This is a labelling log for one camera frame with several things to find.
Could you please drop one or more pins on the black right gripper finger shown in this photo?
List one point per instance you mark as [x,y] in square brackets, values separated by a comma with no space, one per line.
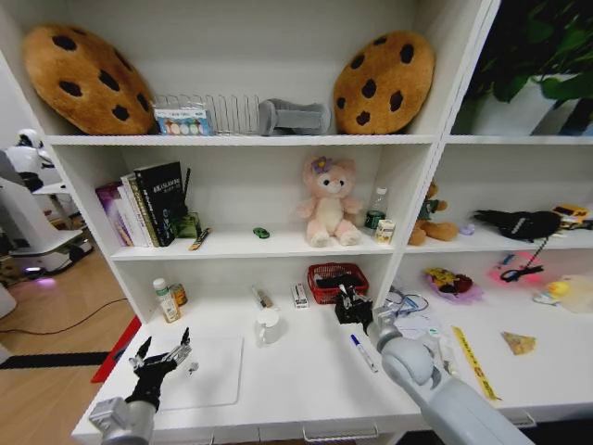
[344,294]
[361,296]

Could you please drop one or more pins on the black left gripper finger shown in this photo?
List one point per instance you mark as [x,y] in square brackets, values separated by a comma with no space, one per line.
[183,347]
[141,354]

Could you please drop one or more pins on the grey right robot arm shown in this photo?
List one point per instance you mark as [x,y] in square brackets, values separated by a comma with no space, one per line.
[431,385]

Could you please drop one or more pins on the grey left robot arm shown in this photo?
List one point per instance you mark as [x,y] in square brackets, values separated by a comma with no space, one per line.
[125,422]

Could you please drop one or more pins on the black item in basket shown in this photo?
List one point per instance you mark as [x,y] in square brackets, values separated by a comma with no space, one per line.
[331,281]

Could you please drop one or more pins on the small silver clip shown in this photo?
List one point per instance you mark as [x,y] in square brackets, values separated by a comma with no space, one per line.
[193,367]

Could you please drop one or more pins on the red mesh basket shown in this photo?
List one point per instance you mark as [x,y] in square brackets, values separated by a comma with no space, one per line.
[319,289]

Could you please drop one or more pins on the white desk mat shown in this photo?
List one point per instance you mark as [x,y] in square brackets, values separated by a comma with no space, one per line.
[213,371]

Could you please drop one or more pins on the white blue marker pen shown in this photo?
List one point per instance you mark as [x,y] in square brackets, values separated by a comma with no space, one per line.
[363,353]

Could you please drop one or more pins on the small white medicine box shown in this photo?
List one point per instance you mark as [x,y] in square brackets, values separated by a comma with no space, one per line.
[300,296]

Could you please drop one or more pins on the green capped bottle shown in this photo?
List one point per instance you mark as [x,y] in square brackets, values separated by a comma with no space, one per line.
[167,303]

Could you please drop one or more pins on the orange labelled jar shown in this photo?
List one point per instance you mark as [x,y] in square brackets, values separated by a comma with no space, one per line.
[179,295]

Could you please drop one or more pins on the small yellow drink carton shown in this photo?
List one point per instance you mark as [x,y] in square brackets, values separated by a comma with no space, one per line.
[384,231]

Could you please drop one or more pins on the clear plastic bag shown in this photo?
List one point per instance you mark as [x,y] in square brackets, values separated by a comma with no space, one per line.
[428,331]

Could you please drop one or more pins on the small brown silver tube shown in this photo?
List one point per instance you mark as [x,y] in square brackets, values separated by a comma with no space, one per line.
[262,297]

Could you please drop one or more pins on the white mug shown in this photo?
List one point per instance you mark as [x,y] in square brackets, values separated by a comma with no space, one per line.
[268,326]

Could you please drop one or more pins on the clear water bottle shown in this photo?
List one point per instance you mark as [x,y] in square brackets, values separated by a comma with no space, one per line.
[376,211]

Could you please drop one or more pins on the black floor strip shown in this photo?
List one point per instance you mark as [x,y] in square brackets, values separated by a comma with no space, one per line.
[51,360]

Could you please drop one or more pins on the purple wrapped flower bouquet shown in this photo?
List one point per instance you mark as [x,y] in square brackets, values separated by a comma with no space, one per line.
[451,283]

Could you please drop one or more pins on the pink plush toy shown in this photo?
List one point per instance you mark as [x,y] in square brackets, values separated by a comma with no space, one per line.
[330,204]

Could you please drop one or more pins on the brown bear plush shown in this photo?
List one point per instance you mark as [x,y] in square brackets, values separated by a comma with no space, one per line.
[431,225]

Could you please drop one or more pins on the green toy car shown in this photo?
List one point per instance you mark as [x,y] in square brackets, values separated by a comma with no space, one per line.
[261,232]

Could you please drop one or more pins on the yellow black snack bar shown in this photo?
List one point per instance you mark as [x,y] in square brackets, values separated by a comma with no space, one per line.
[199,239]

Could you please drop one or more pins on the green reed diffuser box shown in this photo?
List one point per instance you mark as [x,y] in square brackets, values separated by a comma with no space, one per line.
[187,225]

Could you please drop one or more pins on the small purple toy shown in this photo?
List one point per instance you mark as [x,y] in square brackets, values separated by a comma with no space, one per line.
[468,229]

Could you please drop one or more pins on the yellow ruler strip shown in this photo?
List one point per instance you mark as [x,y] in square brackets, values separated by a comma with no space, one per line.
[475,364]

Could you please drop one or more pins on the olive spine book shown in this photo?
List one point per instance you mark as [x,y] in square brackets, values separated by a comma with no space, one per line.
[141,213]

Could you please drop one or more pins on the white book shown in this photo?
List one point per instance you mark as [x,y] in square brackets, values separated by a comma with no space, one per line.
[130,213]

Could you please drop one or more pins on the purple book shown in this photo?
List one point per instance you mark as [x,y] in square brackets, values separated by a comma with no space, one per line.
[111,208]

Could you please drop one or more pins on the black book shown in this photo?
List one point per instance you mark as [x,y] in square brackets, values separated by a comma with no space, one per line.
[160,199]

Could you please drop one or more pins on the triangular snack packet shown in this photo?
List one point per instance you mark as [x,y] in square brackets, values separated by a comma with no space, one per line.
[520,343]

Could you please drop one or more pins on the black bag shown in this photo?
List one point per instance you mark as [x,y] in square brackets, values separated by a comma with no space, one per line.
[519,225]

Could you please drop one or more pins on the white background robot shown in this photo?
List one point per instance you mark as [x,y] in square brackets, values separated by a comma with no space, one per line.
[32,218]

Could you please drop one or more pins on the white shelf unit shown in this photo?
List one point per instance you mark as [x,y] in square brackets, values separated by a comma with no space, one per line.
[241,140]

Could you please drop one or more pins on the yellow duck toy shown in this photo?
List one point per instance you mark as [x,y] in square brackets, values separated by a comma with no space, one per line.
[558,289]

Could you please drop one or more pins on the small brown cookie pillow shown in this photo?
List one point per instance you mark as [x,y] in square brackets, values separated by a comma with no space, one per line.
[382,83]

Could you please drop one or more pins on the colourful sticky notes pack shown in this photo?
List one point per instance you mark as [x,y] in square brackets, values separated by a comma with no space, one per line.
[184,123]

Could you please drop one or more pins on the yellow toy vehicle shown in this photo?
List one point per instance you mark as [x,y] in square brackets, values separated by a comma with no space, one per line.
[572,211]

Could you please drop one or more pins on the white planter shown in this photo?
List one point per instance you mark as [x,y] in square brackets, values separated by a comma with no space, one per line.
[523,116]

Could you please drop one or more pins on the large brown cookie pillow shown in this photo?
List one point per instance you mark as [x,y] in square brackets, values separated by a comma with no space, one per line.
[88,79]

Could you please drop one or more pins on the green leafy plant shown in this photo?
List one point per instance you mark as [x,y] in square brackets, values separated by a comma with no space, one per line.
[542,41]

